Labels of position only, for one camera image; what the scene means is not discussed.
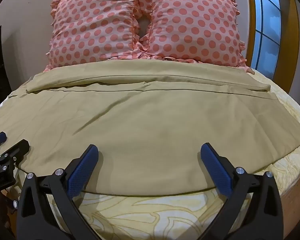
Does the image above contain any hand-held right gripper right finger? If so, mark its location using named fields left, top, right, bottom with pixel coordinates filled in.
left=200, top=143, right=285, bottom=240

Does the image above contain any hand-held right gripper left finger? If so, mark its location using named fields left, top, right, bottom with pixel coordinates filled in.
left=16, top=144, right=102, bottom=240

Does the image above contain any tan bed sheet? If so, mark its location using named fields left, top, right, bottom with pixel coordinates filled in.
left=0, top=59, right=300, bottom=197

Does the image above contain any yellow patterned bed sheet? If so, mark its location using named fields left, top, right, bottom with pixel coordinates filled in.
left=0, top=67, right=300, bottom=240

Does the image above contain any pink polka dot pillow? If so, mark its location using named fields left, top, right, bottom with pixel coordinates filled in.
left=137, top=0, right=255, bottom=75
left=43, top=0, right=150, bottom=72

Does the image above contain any window with yellow frame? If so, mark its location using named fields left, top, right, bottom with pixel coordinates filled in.
left=199, top=0, right=300, bottom=94

